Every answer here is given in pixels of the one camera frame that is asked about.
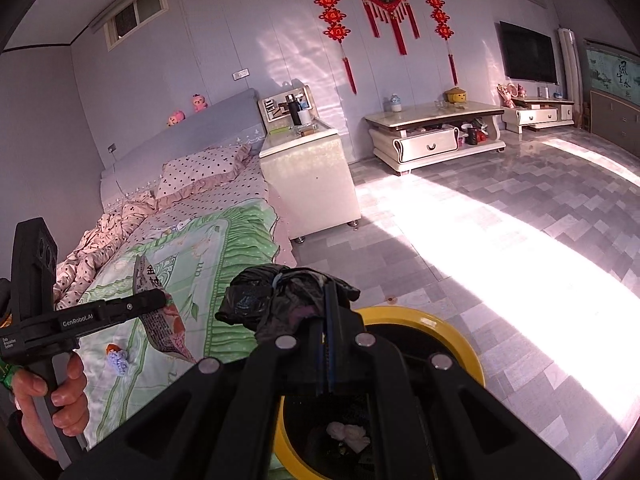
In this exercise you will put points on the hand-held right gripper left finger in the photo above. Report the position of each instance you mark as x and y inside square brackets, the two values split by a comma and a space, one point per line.
[300, 360]

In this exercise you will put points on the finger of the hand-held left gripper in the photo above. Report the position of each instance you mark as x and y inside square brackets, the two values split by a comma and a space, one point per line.
[135, 305]

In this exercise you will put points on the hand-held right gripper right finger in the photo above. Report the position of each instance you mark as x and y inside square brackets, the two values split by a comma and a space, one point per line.
[352, 345]

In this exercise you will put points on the printed paper packet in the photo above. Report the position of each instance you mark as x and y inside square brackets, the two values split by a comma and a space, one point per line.
[160, 325]

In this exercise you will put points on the black bin with yellow rim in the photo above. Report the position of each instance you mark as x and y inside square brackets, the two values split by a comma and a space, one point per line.
[400, 317]

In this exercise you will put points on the black plastic bag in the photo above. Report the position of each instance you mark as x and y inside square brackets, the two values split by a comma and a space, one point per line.
[280, 300]

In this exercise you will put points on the person's left forearm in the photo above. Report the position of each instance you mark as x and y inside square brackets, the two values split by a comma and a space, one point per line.
[20, 455]

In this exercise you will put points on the person's left hand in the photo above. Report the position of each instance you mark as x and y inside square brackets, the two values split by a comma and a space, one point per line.
[70, 395]

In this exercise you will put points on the purple knitted piece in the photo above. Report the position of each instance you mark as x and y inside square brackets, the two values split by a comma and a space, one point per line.
[119, 361]

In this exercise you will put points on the pink polka dot quilt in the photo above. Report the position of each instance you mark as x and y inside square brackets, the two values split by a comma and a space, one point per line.
[100, 245]

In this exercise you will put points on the white crumpled tissue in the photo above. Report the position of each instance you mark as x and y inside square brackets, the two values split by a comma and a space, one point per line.
[347, 432]

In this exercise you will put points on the green floral printed blanket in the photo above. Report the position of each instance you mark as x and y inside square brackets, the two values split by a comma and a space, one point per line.
[210, 250]

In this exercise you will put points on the white polka dot bed sheet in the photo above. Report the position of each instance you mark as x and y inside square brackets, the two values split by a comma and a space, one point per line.
[235, 195]

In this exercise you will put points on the polka dot ruffled pillow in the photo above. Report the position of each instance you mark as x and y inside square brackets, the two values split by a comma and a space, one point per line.
[200, 170]

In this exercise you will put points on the white nightstand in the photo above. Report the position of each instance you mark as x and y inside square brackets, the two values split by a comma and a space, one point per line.
[310, 180]

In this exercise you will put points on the grey upholstered bed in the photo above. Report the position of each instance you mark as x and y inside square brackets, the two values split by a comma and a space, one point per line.
[200, 135]

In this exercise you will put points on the pink plush toy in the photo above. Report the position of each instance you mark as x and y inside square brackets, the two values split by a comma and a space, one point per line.
[175, 119]
[199, 103]

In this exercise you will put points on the white coffee table with drawer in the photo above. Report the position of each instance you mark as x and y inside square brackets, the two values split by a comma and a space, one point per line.
[435, 135]

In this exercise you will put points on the green flat box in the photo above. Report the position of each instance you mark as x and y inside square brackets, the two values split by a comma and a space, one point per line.
[280, 130]

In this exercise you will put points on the black thermos bottle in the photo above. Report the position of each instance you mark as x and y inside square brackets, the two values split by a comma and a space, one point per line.
[294, 110]

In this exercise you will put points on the clear water bottle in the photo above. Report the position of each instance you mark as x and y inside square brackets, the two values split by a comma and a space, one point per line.
[396, 103]

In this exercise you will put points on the yellow lidded container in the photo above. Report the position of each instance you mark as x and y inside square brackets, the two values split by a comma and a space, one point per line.
[456, 95]

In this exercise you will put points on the pink flower ornament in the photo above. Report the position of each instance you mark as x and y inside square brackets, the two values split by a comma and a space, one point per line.
[510, 93]

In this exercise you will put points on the white low cabinet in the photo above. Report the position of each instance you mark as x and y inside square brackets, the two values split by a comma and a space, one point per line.
[540, 114]

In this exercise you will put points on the black flat television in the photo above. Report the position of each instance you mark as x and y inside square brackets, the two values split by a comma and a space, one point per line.
[529, 52]

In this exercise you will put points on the grey cabinet with painted panel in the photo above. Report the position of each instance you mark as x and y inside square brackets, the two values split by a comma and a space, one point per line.
[615, 110]

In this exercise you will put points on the white standing air conditioner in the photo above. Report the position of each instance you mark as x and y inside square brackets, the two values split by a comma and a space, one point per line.
[570, 62]

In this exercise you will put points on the white wall switch plate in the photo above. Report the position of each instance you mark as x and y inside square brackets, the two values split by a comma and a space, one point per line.
[241, 74]

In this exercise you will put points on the small wall window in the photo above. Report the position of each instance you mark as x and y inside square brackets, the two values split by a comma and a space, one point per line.
[135, 12]

